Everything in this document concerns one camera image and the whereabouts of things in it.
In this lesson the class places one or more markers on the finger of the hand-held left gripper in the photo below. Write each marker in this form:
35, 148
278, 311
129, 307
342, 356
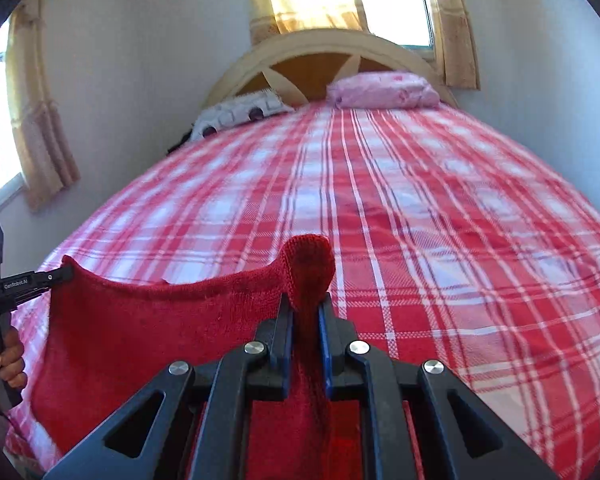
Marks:
52, 276
32, 294

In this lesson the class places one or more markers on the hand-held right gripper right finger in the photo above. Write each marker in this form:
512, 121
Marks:
324, 345

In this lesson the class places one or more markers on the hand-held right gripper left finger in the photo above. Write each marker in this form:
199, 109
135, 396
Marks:
285, 345

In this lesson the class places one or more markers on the red knitted sweater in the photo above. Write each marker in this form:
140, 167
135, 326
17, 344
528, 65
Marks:
155, 335

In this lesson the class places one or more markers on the person's left hand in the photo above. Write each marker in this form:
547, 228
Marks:
12, 355

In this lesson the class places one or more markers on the red plaid bed sheet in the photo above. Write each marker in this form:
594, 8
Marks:
405, 210

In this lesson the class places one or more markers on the long beige side curtain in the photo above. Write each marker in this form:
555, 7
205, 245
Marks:
40, 110

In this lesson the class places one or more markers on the dark object beside bed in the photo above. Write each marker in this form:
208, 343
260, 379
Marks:
179, 142

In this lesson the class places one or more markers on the white patterned pillow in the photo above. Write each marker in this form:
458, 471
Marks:
235, 115

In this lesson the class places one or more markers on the pink floral pillow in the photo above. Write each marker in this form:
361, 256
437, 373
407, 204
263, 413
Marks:
385, 90

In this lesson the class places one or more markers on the cream and wood headboard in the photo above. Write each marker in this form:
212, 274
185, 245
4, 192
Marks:
310, 67

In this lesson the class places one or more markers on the narrow yellow window curtain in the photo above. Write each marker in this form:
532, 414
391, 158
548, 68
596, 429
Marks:
455, 30

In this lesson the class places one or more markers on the wide yellow window curtain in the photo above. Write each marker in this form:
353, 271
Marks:
300, 0

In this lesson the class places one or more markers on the window behind headboard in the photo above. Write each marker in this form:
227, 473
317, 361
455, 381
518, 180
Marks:
395, 0

